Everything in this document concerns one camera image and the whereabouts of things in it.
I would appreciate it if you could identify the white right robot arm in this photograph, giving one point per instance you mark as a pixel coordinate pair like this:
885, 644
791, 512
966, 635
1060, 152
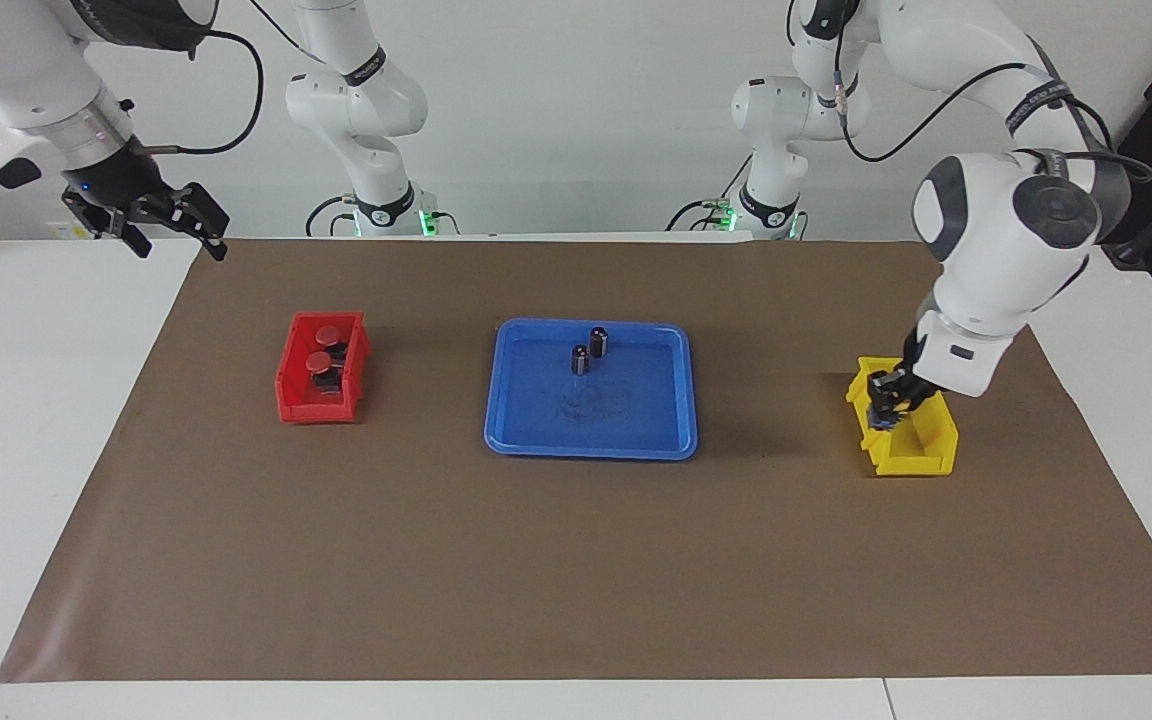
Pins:
26, 70

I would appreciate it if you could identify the brown table mat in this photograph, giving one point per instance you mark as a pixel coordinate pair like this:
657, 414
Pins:
576, 560

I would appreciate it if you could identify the white wall outlet box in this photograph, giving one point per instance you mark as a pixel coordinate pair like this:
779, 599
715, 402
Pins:
68, 231

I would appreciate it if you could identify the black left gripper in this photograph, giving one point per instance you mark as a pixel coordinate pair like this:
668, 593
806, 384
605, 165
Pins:
911, 380

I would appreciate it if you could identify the red push button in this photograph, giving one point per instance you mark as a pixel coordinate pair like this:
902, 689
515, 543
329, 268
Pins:
319, 362
329, 333

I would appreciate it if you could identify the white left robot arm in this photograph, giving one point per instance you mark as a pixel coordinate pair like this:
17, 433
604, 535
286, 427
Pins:
996, 240

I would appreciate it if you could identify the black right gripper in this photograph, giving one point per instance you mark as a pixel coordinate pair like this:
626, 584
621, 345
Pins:
121, 190

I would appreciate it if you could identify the red plastic bin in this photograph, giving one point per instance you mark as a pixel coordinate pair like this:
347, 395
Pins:
321, 408

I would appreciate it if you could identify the blue plastic tray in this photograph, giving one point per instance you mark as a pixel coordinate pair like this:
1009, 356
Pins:
536, 400

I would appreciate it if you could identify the yellow plastic bin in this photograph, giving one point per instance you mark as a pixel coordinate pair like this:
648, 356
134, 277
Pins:
921, 462

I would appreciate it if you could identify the black cylindrical knob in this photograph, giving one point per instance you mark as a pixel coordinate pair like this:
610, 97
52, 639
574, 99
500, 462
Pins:
599, 342
580, 360

